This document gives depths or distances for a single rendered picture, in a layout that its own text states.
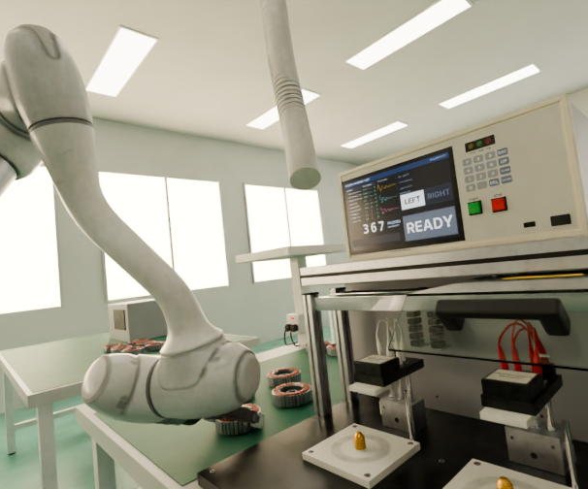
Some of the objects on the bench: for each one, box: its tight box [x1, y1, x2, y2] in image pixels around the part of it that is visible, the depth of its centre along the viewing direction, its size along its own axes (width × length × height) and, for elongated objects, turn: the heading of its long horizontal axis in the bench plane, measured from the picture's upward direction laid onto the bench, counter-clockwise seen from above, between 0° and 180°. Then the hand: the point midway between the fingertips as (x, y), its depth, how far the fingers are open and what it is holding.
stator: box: [214, 404, 261, 436], centre depth 90 cm, size 11×11×4 cm
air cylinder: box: [505, 421, 570, 476], centre depth 58 cm, size 5×8×6 cm
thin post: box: [562, 419, 579, 489], centre depth 49 cm, size 2×2×10 cm
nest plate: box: [302, 423, 420, 489], centre depth 66 cm, size 15×15×1 cm
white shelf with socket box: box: [236, 244, 346, 347], centre depth 165 cm, size 35×37×46 cm
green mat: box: [93, 348, 343, 486], centre depth 120 cm, size 94×61×1 cm
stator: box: [272, 382, 312, 408], centre depth 103 cm, size 11×11×4 cm
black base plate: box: [197, 394, 588, 489], centre depth 58 cm, size 47×64×2 cm
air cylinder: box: [379, 392, 428, 434], centre depth 76 cm, size 5×8×6 cm
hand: (238, 418), depth 89 cm, fingers closed on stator, 11 cm apart
